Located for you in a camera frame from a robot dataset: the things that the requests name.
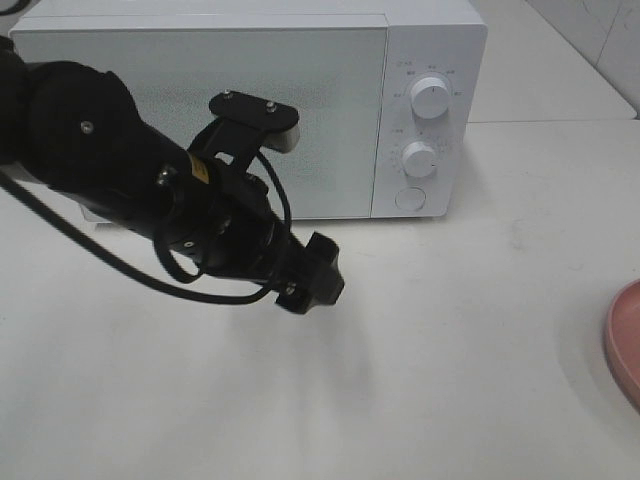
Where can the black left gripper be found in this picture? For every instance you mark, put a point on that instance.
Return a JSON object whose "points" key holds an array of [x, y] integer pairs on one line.
{"points": [[219, 222]]}

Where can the white round door button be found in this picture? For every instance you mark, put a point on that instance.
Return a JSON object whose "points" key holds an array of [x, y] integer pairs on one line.
{"points": [[411, 199]]}

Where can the white round knob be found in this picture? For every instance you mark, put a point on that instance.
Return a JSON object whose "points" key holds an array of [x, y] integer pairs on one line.
{"points": [[418, 160], [430, 96]]}

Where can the white microwave door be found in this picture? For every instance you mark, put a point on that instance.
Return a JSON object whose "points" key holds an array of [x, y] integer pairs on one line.
{"points": [[332, 77]]}

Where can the pink round plate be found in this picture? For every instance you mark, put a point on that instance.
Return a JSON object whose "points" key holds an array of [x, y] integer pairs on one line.
{"points": [[621, 341]]}

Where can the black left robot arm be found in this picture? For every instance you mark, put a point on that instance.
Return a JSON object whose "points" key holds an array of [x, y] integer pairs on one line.
{"points": [[78, 131]]}

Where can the white microwave oven body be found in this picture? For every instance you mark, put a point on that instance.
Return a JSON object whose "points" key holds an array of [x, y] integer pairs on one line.
{"points": [[443, 37]]}

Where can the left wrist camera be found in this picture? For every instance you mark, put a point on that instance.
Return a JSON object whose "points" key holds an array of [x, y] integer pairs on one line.
{"points": [[244, 124]]}

